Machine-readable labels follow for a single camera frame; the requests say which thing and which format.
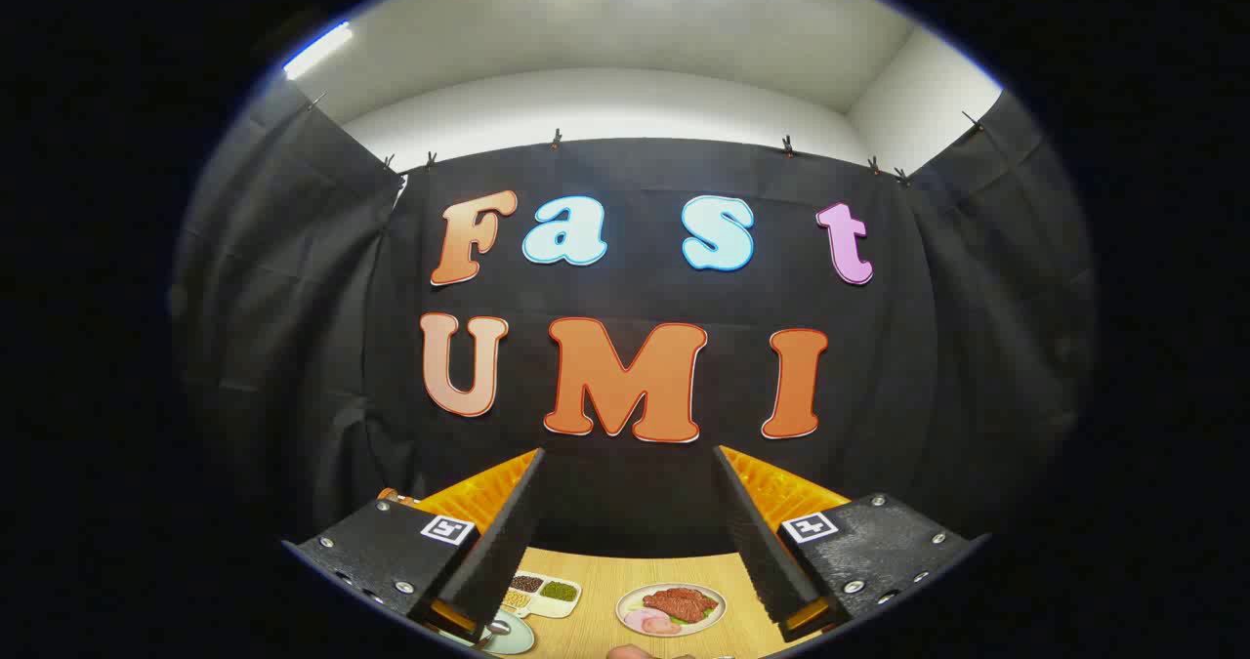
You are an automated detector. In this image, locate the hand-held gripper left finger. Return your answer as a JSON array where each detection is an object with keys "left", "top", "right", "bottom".
[{"left": 283, "top": 447, "right": 546, "bottom": 645}]

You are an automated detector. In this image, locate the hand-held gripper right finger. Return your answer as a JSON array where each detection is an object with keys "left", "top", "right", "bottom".
[{"left": 711, "top": 444, "right": 989, "bottom": 642}]

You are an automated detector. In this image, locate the white divided snack tray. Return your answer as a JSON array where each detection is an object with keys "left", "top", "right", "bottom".
[{"left": 500, "top": 571, "right": 583, "bottom": 619}]

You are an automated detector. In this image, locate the white plate with food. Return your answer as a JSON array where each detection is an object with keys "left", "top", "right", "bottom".
[{"left": 615, "top": 582, "right": 728, "bottom": 638}]

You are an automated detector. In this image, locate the brown meat steak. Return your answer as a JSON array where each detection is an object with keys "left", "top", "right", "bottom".
[{"left": 642, "top": 587, "right": 720, "bottom": 625}]

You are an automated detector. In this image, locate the light blue plate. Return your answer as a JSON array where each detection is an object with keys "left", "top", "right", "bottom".
[{"left": 479, "top": 608, "right": 536, "bottom": 656}]

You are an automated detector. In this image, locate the pink ham slice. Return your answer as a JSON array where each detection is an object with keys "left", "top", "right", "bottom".
[{"left": 623, "top": 608, "right": 683, "bottom": 637}]

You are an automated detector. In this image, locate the row of black cloth clips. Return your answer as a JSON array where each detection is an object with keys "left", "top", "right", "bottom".
[{"left": 308, "top": 93, "right": 987, "bottom": 186}]

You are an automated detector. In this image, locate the ceiling light strip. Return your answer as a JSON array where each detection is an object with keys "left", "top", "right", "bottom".
[{"left": 283, "top": 21, "right": 354, "bottom": 81}]

